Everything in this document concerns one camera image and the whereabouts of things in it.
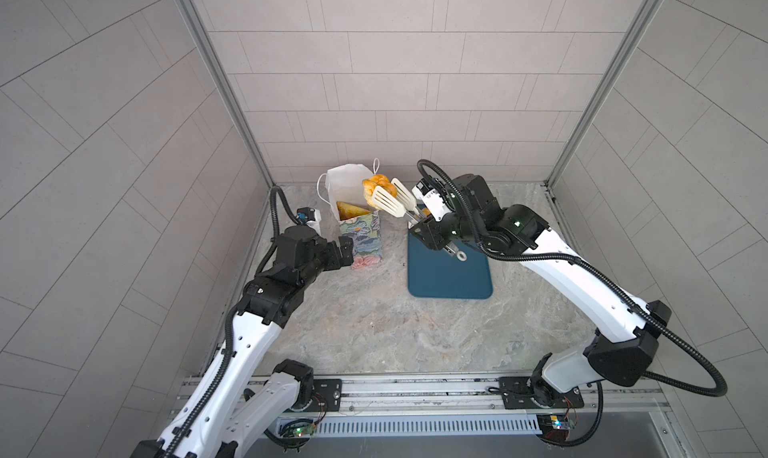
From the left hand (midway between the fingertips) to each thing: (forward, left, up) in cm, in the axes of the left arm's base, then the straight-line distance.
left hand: (344, 238), depth 71 cm
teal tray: (+2, -25, -23) cm, 34 cm away
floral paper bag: (+23, +3, -5) cm, 24 cm away
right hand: (0, -17, +5) cm, 18 cm away
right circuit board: (-36, -50, -24) cm, 66 cm away
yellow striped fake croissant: (+17, +3, -11) cm, 21 cm away
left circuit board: (-37, +7, -20) cm, 42 cm away
